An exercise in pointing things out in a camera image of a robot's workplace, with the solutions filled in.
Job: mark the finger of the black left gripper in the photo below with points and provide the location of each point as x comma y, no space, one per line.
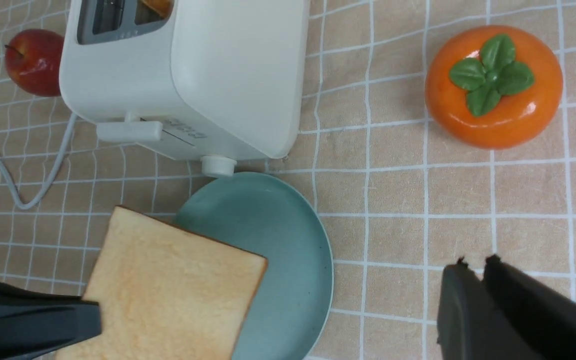
33,324

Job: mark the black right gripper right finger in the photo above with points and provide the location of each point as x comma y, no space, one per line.
544,318

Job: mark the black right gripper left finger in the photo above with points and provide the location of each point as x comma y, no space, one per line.
470,325

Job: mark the toasted bread slice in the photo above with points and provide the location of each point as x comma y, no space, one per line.
157,9
166,293

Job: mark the orange toy persimmon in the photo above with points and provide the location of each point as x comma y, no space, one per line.
494,87

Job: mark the teal round plate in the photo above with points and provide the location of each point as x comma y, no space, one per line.
265,215

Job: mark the red toy apple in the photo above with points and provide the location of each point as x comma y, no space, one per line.
33,61

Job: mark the white two-slot toaster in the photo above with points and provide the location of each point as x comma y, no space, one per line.
219,81

